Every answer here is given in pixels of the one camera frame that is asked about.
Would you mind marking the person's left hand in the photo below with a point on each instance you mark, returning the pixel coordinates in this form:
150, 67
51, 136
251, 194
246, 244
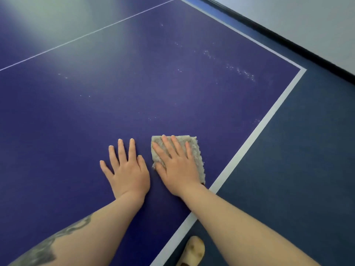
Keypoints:
130, 177

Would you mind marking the grey cleaning cloth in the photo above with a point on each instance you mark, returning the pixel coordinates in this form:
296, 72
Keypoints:
198, 157

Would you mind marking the person's right forearm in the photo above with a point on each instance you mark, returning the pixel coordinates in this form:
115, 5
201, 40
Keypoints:
244, 232

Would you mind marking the person's left forearm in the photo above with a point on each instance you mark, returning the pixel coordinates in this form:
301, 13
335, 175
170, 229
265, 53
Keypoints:
88, 232

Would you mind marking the blue table tennis table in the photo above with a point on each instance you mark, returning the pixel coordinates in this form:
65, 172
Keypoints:
138, 80

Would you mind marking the person's right hand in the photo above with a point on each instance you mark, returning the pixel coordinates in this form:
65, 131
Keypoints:
180, 174

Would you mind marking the cream right slipper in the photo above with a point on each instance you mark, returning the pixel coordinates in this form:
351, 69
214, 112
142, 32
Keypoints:
194, 249

